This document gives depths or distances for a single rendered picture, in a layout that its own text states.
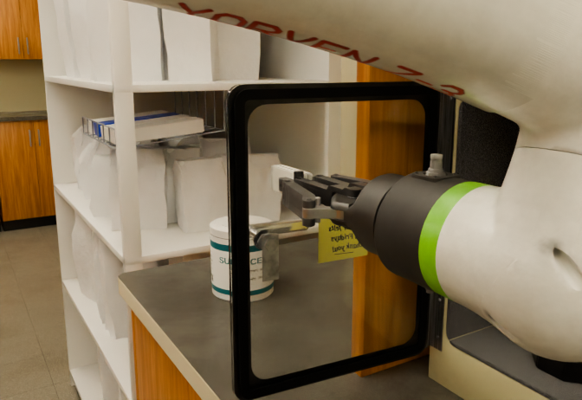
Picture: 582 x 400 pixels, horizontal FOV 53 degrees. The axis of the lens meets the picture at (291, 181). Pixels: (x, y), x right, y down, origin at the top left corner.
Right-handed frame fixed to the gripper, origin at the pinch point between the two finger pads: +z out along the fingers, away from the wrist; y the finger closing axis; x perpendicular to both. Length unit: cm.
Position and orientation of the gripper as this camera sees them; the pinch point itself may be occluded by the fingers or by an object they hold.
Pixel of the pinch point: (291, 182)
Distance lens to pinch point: 66.7
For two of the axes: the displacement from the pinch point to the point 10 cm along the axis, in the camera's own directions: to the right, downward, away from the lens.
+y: -8.6, 1.0, -5.0
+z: -5.1, -1.7, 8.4
